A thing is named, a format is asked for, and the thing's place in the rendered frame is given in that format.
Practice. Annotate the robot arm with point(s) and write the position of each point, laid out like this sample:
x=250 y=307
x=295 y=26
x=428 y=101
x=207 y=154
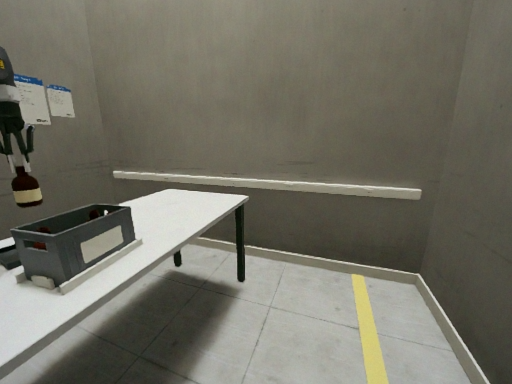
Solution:
x=8 y=89

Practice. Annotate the grey plastic crate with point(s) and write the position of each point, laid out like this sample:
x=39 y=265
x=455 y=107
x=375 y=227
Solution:
x=73 y=248

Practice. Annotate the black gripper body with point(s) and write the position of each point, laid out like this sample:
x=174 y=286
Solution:
x=10 y=113

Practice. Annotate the brown glass bottle with cream label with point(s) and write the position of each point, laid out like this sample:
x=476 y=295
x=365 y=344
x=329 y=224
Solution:
x=26 y=189

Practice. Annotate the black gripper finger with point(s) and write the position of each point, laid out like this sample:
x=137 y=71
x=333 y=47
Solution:
x=7 y=149
x=30 y=145

